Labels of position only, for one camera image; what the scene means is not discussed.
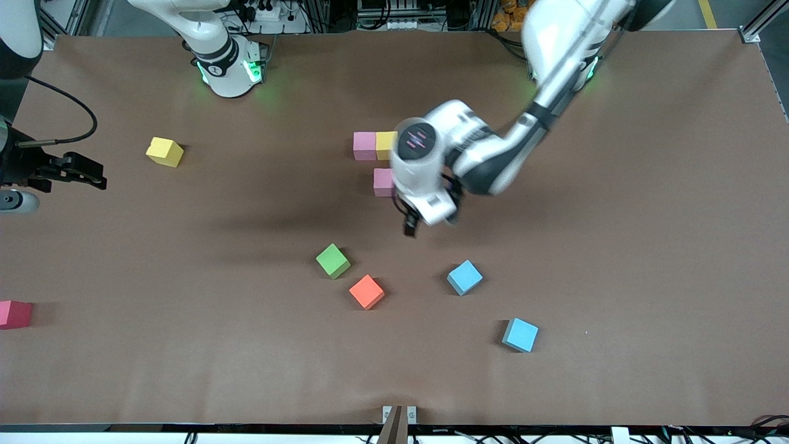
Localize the small metal clamp bracket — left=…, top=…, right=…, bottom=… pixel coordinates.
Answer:
left=382, top=405, right=418, bottom=426

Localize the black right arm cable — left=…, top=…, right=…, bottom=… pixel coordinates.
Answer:
left=17, top=76, right=99, bottom=149

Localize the blue foam cube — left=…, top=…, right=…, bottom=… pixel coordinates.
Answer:
left=446, top=259, right=484, bottom=297
left=501, top=318, right=539, bottom=353

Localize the pile of orange objects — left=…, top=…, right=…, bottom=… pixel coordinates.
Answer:
left=491, top=0, right=531, bottom=33

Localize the aluminium frame profile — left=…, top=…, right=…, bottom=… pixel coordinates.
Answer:
left=41, top=0, right=93, bottom=51
left=740, top=0, right=789, bottom=45

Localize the brown table cover sheet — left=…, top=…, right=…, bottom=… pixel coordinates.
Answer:
left=0, top=31, right=789, bottom=427

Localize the white power strip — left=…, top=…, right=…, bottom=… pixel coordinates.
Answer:
left=243, top=3, right=292, bottom=23

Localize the orange foam cube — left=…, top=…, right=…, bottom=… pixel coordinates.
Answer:
left=348, top=274, right=386, bottom=311

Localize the green foam cube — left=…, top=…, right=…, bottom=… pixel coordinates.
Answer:
left=316, top=243, right=352, bottom=281

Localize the brown tapered mount pole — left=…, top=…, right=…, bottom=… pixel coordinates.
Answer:
left=376, top=405, right=403, bottom=444

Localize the red foam cube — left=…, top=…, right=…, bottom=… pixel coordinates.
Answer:
left=0, top=300, right=34, bottom=331

